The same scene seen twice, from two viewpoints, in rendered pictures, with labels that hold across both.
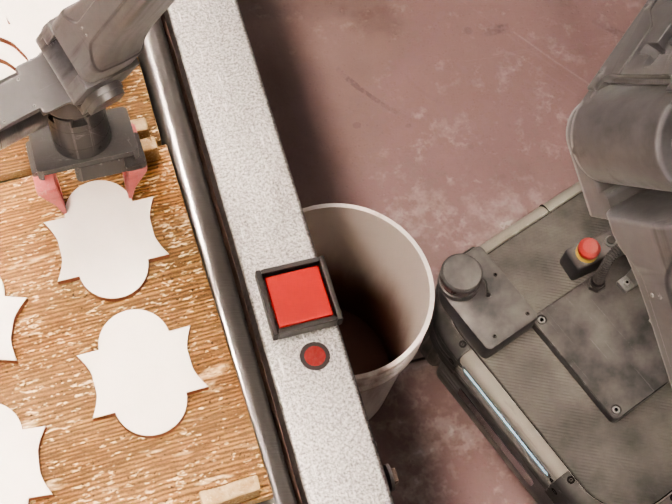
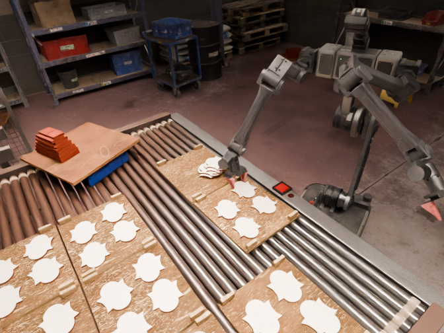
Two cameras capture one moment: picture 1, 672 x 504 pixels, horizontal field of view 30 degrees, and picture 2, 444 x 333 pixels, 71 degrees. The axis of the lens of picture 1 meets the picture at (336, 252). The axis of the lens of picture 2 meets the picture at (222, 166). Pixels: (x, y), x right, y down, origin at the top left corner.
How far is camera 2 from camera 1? 0.87 m
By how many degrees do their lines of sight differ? 28
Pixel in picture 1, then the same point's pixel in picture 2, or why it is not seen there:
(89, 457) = (263, 220)
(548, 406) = not seen: hidden behind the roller
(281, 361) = (285, 198)
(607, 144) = (347, 79)
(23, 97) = (229, 155)
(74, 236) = (238, 190)
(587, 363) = not seen: hidden behind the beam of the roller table
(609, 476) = not seen: hidden behind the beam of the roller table
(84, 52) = (242, 138)
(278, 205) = (268, 178)
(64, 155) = (234, 172)
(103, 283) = (248, 195)
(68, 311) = (244, 201)
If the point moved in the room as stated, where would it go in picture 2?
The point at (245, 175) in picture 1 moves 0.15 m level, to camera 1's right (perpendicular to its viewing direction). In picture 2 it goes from (259, 176) to (285, 172)
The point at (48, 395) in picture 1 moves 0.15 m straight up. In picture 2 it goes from (249, 214) to (249, 191)
